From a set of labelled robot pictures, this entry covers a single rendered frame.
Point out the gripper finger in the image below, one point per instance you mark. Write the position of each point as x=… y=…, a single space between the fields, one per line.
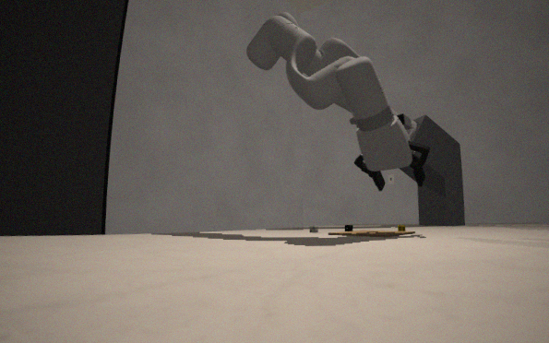
x=418 y=166
x=376 y=175

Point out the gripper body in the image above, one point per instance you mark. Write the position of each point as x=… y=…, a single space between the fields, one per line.
x=385 y=148

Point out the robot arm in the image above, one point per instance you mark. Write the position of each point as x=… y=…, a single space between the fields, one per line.
x=358 y=80

